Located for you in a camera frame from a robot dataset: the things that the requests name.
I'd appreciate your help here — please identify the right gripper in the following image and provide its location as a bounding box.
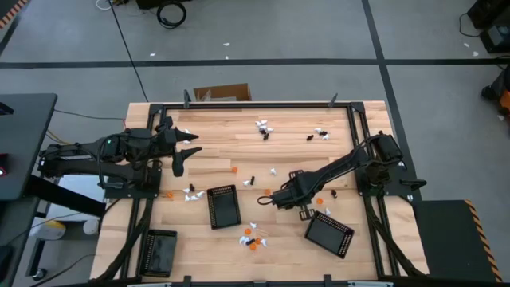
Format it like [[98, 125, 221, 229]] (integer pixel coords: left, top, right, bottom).
[[272, 169, 316, 222]]

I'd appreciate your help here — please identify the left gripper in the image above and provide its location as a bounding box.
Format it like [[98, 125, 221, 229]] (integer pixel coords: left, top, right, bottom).
[[153, 116, 203, 178]]

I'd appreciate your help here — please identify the black slotted plastic basket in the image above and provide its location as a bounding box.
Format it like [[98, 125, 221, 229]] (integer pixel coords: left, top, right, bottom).
[[139, 229, 179, 278], [304, 210, 355, 259], [206, 183, 242, 230]]

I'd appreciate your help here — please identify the brown cardboard box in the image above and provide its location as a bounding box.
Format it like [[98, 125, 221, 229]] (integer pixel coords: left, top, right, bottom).
[[194, 83, 253, 102]]

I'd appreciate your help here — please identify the white flat box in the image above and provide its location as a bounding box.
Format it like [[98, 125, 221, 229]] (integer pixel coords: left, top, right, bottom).
[[46, 175, 107, 222]]

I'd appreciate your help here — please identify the white round object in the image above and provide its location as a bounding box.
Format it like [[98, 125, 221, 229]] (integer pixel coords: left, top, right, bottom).
[[82, 218, 100, 236]]

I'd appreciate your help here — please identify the black cabinet with hazard stripe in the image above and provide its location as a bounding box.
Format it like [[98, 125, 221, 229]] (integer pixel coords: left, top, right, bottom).
[[411, 199, 504, 284]]

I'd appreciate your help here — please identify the yellow and white object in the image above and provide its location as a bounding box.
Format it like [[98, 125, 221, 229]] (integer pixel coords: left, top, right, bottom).
[[29, 220, 67, 241]]

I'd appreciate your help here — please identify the black desk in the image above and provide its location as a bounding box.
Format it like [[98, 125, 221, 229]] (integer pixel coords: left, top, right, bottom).
[[0, 92, 107, 218]]

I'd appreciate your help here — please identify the black rolling stand base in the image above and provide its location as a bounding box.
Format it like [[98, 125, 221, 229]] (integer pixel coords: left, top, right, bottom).
[[25, 238, 49, 282]]

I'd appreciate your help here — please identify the black and orange machine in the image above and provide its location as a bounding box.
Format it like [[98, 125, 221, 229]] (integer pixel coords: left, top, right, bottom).
[[481, 65, 510, 117]]

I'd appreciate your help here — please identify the black equipment case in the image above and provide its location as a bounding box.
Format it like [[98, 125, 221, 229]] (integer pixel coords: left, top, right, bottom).
[[466, 0, 510, 55]]

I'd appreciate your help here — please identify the black braided cable sleeve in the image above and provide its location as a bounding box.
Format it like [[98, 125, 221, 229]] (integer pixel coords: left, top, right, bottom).
[[95, 197, 155, 282], [364, 197, 426, 278]]

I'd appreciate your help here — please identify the thin black cable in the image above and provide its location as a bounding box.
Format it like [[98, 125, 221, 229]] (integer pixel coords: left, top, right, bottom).
[[53, 108, 127, 121], [458, 11, 483, 39]]

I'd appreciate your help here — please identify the long black floor cable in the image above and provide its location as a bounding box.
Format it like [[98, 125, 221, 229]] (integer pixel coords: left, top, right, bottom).
[[107, 0, 150, 103]]

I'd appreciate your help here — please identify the coiled black cable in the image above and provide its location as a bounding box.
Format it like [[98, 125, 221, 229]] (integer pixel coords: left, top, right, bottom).
[[156, 1, 187, 29]]

